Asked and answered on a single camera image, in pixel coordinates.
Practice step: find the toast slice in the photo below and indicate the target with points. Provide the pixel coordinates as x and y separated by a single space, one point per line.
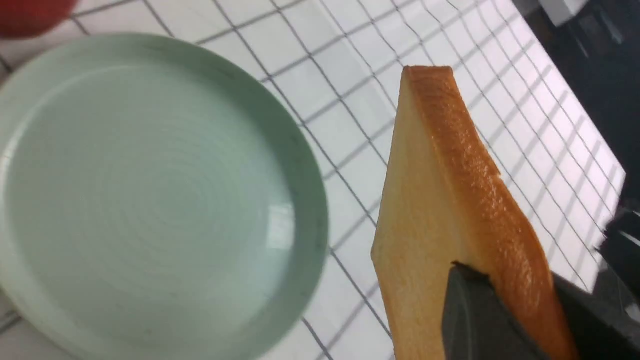
444 201

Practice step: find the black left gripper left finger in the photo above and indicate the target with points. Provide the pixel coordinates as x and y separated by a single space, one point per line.
476 325

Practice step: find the light green plate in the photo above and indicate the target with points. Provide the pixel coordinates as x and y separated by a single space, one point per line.
157 203

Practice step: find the white checkered tablecloth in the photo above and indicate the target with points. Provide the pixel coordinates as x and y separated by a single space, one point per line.
336 64

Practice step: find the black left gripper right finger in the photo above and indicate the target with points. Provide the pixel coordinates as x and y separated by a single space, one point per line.
600 331

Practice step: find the red apple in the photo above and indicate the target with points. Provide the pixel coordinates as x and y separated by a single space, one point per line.
30 18

